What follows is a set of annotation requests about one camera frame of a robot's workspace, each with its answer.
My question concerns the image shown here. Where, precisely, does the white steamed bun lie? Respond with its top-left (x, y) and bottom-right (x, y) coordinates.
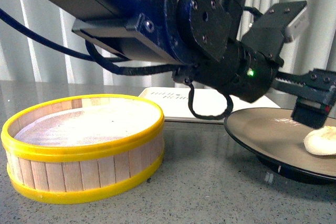
top-left (303, 126), bottom-right (335, 156)

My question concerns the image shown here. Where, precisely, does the wooden steamer with yellow rings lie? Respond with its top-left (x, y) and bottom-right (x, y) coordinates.
top-left (1, 94), bottom-right (164, 204)

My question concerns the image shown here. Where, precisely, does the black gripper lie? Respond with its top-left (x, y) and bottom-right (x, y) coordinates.
top-left (173, 43), bottom-right (335, 129)

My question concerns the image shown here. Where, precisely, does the tan plate with black rim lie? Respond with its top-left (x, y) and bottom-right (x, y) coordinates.
top-left (224, 108), bottom-right (335, 184)

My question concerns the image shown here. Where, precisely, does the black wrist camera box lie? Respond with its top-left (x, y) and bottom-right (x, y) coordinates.
top-left (241, 1), bottom-right (309, 67)

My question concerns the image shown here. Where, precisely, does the cream rectangular tray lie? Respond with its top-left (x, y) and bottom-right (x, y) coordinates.
top-left (140, 87), bottom-right (279, 124)

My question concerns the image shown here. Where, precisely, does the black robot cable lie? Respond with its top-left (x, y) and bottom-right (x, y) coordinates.
top-left (0, 7), bottom-right (234, 121)

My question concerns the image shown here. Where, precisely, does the white steamer liner cloth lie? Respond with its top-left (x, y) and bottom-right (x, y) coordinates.
top-left (15, 98), bottom-right (161, 147)

